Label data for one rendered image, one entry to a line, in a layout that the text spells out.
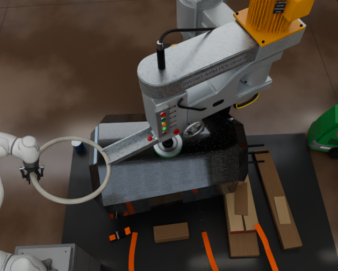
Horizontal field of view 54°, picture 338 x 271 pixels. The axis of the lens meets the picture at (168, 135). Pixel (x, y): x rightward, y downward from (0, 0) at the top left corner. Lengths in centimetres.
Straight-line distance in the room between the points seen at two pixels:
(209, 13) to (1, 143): 152
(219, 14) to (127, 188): 139
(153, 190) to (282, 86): 211
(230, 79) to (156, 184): 99
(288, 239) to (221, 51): 188
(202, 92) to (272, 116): 181
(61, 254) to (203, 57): 149
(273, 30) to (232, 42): 22
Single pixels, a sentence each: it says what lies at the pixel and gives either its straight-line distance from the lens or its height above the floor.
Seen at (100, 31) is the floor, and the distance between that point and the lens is 457.
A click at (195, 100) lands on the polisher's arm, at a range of 199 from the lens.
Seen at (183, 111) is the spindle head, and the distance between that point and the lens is 196.
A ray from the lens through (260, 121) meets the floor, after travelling 367.
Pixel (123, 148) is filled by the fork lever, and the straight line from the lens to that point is 224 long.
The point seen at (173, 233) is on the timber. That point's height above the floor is 13.
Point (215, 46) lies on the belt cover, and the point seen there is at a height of 172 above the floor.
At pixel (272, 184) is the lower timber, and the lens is 328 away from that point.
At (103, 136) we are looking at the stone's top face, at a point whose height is 85.
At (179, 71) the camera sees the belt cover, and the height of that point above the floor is 172.
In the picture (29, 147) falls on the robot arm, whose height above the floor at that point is 151.
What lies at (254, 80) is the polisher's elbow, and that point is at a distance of 223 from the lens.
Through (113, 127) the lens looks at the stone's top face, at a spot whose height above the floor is 85.
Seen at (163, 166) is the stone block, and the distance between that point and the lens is 246.
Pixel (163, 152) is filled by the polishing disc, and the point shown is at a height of 89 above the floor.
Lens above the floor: 303
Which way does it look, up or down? 60 degrees down
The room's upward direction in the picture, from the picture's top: 4 degrees counter-clockwise
